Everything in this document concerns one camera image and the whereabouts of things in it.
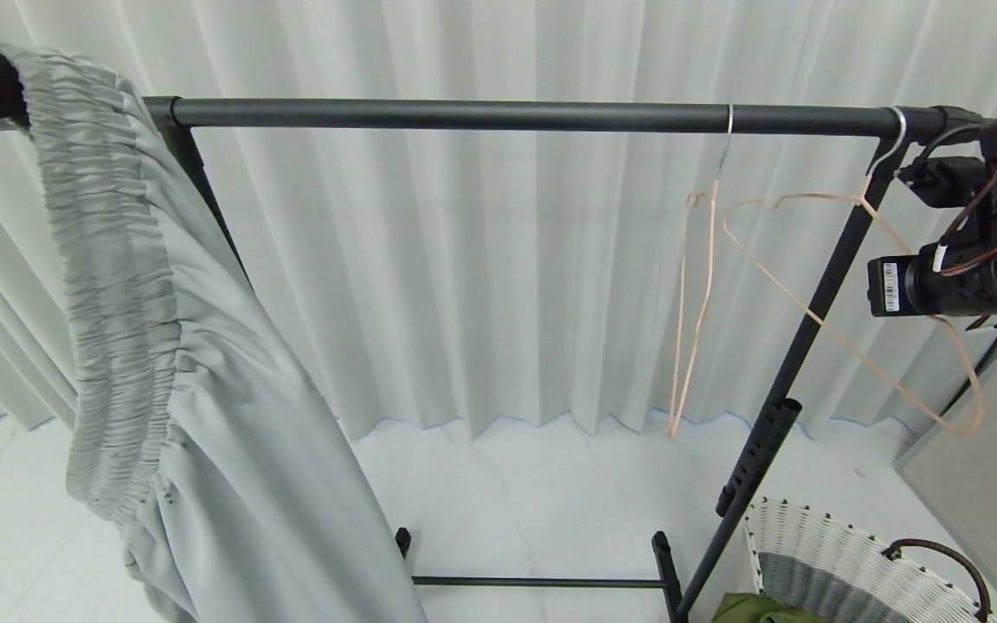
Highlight pale grey shorts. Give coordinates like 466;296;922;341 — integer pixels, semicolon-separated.
0;41;429;623

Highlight pink clothes hanger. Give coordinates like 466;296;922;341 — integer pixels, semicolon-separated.
666;103;736;439
721;105;985;437

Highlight black clothes rack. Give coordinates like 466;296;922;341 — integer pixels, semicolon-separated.
141;94;985;623

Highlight white laundry basket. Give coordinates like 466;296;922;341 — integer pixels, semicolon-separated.
742;497;997;623

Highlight green garment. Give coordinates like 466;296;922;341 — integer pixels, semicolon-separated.
710;592;830;623

